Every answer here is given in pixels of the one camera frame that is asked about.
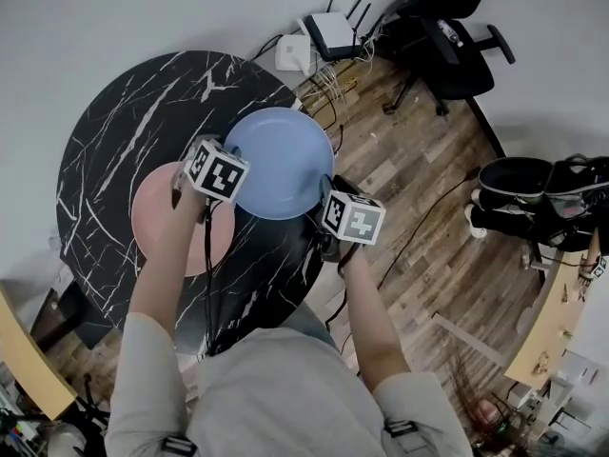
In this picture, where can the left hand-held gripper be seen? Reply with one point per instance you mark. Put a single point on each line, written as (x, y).
(216, 174)

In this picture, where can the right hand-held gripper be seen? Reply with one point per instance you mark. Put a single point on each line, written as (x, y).
(354, 222)

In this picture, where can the big blue plate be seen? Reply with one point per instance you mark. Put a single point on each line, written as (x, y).
(280, 160)

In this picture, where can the big pink plate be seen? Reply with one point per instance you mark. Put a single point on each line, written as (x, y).
(152, 217)

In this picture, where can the person's right forearm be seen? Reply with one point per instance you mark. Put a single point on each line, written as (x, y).
(371, 322)

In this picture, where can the person's left forearm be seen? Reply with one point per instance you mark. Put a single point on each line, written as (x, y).
(162, 279)

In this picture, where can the person's left hand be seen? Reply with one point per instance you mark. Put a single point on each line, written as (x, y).
(188, 205)

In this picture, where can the white adapter box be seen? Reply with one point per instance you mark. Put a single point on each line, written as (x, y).
(290, 53)

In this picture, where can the person's blue jeans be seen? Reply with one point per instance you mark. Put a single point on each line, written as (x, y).
(309, 324)

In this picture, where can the white router black antennas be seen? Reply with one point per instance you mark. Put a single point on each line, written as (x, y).
(330, 29)

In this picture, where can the black office chair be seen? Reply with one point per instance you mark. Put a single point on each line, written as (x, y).
(452, 65)

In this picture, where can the clear plastic bottle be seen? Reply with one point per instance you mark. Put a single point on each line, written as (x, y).
(449, 32)

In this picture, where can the person's gray sweatshirt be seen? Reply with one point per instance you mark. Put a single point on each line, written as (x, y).
(285, 398)

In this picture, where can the black box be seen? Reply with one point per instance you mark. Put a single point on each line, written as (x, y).
(76, 312)

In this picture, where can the light wooden desk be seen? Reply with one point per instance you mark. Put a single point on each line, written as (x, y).
(547, 331)
(28, 360)

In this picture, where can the white storage shelf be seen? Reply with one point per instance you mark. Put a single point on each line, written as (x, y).
(571, 398)

